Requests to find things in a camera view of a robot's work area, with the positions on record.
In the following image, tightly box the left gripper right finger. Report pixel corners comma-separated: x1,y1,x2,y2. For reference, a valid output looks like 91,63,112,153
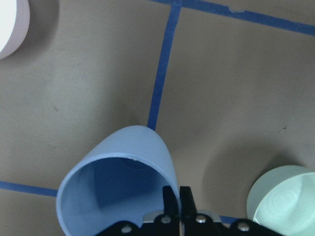
180,186,197,221

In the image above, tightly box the blue cup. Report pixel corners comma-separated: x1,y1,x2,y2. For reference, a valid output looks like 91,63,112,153
56,125,179,236

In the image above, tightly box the mint green bowl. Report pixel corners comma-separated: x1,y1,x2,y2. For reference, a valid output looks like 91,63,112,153
246,165,315,236

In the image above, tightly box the pink bowl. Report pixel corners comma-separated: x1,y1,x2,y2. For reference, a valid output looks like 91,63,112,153
0,0,30,59

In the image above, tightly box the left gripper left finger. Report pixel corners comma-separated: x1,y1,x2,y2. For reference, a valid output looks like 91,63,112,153
162,186,180,221

